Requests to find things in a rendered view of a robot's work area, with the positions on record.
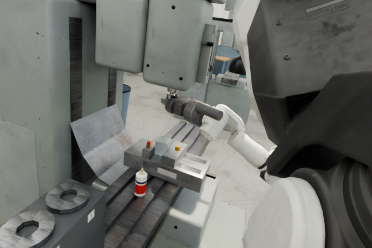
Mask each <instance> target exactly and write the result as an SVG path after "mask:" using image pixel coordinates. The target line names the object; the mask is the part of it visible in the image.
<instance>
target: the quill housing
mask: <svg viewBox="0 0 372 248"><path fill-rule="evenodd" d="M213 12H214V7H213V5H212V3H210V2H209V1H207V0H149V7H148V19H147V31H146V43H145V51H144V63H143V75H142V76H143V79H144V81H145V82H147V83H149V84H153V85H158V86H163V87H167V88H170V89H175V90H179V91H187V90H189V89H190V88H192V87H193V86H195V85H197V84H198V82H195V81H196V76H197V70H198V64H199V58H200V51H201V47H202V45H201V42H202V41H203V34H204V28H205V24H211V22H212V18H213Z"/></svg>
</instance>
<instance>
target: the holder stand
mask: <svg viewBox="0 0 372 248"><path fill-rule="evenodd" d="M106 194H107V193H106V192H105V191H102V190H99V189H96V188H94V187H91V186H89V185H86V184H83V183H80V182H77V181H75V180H72V179H69V178H66V179H65V180H64V181H62V182H61V183H59V184H58V185H57V186H55V187H54V188H53V189H51V190H50V191H48V192H47V193H45V194H44V195H43V196H41V197H40V198H39V199H37V200H36V201H34V202H33V203H31V204H30V205H29V206H27V207H26V208H25V209H23V210H22V211H20V212H19V213H18V214H16V215H15V216H14V217H12V218H11V219H9V220H8V221H6V222H5V223H4V224H2V225H1V226H0V248H104V244H105V219H106Z"/></svg>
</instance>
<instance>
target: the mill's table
mask: <svg viewBox="0 0 372 248"><path fill-rule="evenodd" d="M199 128H200V127H198V126H195V125H193V124H192V123H190V122H189V123H188V124H187V122H186V121H182V120H180V121H179V122H178V123H177V124H176V125H175V126H174V127H173V128H172V129H171V130H170V131H169V132H167V133H166V134H165V135H164V137H167V138H171V139H173V140H172V144H173V143H174V142H175V141H178V142H181V143H185V144H187V145H188V148H187V153H190V154H193V155H196V156H199V157H202V155H203V153H204V151H205V149H206V148H207V146H208V144H209V142H210V140H208V139H206V138H205V137H203V136H202V135H201V134H200V132H199ZM137 172H139V171H138V170H136V169H133V168H130V167H129V169H128V170H126V171H125V172H124V173H123V174H122V175H121V176H120V177H118V178H117V179H116V180H115V181H114V182H113V183H112V184H111V185H110V186H109V187H108V188H107V189H106V190H104V191H105V192H106V193H107V194H106V219H105V244H104V248H150V247H151V245H152V243H153V242H154V240H155V238H156V236H157V234H158V233H159V231H160V229H161V227H162V225H163V224H164V222H165V220H166V218H167V216H168V215H169V213H170V212H171V209H172V208H173V206H174V204H175V203H176V201H177V199H178V197H179V196H180V194H181V192H182V190H183V188H184V187H181V186H179V185H176V184H173V183H171V182H168V181H166V180H163V179H160V178H157V177H154V176H152V175H149V174H147V184H146V193H145V195H144V196H142V197H138V196H136V195H135V181H136V173H137Z"/></svg>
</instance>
